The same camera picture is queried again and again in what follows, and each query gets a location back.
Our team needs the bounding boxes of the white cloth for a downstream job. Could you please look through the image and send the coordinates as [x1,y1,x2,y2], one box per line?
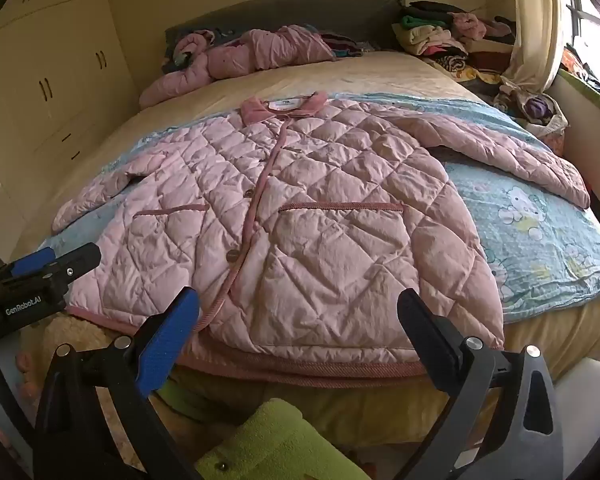
[554,357,600,480]

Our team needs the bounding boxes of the crumpled pink blanket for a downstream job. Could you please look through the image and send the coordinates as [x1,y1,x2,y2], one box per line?
[139,24,338,109]

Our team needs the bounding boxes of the cream curtain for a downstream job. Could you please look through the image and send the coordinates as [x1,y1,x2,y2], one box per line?
[500,0,570,93]

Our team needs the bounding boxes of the dark grey pillow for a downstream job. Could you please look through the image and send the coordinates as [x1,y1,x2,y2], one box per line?
[164,0,407,61]

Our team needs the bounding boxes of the bag with purple cloth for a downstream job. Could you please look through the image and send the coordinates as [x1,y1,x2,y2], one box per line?
[495,85,572,142]

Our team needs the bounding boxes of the blue cartoon printed blanket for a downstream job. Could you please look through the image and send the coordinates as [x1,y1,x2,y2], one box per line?
[37,92,600,326]

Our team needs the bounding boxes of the cream wardrobe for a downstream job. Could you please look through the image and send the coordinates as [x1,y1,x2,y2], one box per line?
[0,0,142,261]

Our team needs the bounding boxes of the pile of folded clothes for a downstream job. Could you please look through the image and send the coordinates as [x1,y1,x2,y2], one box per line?
[391,0,518,86]

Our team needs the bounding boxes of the yellow-green fleece garment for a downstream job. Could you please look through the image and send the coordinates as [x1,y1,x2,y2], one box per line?
[195,399,377,480]

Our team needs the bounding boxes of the pink quilted jacket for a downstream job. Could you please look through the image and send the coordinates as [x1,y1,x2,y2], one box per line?
[51,91,592,390]

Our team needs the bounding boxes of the colourful patterned cloth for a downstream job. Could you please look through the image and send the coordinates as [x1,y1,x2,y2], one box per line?
[560,47,600,121]

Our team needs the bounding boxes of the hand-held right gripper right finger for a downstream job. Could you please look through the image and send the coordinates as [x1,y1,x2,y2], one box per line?
[396,287,567,480]

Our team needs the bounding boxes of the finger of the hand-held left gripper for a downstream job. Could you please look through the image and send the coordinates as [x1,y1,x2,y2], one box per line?
[7,248,57,277]
[42,242,102,288]

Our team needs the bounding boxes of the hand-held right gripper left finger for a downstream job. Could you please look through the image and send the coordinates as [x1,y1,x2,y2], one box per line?
[32,286,203,480]

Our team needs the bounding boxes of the bed with beige sheet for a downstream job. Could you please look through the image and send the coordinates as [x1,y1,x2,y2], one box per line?
[10,50,600,453]

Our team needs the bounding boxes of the yellow plush cloth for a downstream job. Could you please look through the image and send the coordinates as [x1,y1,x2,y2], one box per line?
[42,312,148,363]

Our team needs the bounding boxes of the striped colourful garment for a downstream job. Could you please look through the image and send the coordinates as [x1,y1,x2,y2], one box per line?
[320,31,383,57]

